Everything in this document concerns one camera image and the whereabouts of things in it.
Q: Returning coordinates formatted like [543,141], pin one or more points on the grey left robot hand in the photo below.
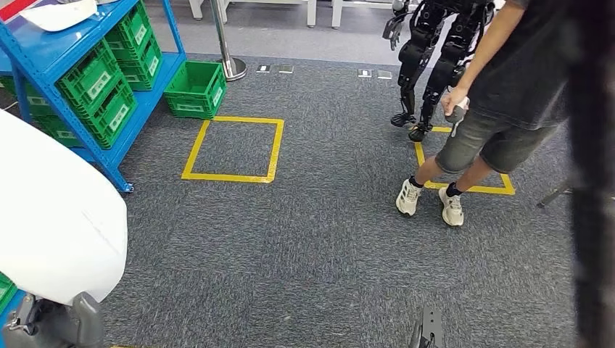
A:
[57,326]

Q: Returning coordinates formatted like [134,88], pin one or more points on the white curved shell part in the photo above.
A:
[53,216]
[57,17]

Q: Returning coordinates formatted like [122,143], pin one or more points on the blue metal shelf rack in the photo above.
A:
[43,50]

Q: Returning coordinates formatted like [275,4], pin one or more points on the open green plastic crate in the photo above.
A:
[192,86]

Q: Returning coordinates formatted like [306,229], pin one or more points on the red barrier belt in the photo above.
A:
[14,8]

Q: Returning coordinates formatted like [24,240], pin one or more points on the metal floor socket plate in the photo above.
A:
[286,69]
[365,73]
[385,75]
[263,68]

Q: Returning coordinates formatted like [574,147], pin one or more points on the white desk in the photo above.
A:
[337,12]
[312,12]

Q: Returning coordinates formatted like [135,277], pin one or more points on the yellow floor tape square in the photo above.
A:
[480,189]

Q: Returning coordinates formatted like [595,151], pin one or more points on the grey handheld controller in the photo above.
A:
[456,117]

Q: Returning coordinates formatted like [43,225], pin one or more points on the black humanoid robot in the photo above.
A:
[418,53]

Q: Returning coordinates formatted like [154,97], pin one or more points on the grey metal leg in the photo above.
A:
[552,194]

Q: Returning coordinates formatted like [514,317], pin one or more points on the person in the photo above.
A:
[519,72]

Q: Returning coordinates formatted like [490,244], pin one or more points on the chrome stanchion post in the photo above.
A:
[220,29]

